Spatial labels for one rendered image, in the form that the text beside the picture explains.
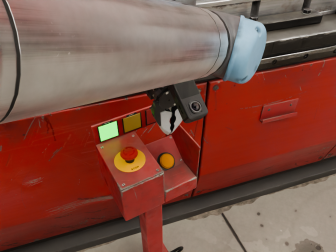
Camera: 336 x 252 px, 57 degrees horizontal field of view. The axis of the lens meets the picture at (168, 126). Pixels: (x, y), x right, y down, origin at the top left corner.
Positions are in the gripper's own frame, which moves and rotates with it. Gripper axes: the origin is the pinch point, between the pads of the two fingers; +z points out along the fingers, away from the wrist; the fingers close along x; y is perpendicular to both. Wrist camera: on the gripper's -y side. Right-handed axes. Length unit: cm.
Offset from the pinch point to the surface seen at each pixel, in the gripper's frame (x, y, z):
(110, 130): 10.8, 9.8, 3.5
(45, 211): 33, 28, 52
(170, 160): -0.8, 0.4, 11.4
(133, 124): 4.9, 9.7, 4.2
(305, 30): -60, 17, -2
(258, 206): -57, 3, 84
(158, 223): 3.9, -2.9, 34.8
